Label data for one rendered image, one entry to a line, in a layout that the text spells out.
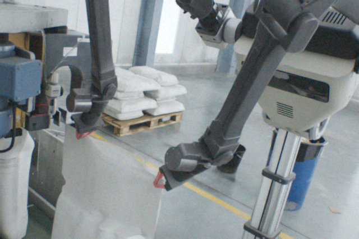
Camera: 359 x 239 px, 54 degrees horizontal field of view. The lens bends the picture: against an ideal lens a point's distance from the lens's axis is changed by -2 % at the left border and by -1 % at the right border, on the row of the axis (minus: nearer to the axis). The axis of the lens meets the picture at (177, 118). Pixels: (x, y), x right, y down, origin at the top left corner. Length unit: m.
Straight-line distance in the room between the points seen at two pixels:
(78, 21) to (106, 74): 5.26
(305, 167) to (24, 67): 2.59
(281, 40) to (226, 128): 0.25
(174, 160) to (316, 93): 0.52
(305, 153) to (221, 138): 2.28
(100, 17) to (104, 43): 0.08
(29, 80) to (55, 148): 1.07
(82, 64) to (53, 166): 0.84
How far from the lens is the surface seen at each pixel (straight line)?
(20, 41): 1.20
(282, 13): 0.62
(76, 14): 6.27
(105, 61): 1.06
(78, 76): 1.36
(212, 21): 1.24
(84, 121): 1.19
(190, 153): 0.83
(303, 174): 3.17
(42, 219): 1.95
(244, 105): 0.75
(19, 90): 0.91
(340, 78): 1.09
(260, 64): 0.67
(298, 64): 1.12
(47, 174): 2.09
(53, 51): 1.25
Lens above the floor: 1.49
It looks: 17 degrees down
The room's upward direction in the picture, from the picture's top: 10 degrees clockwise
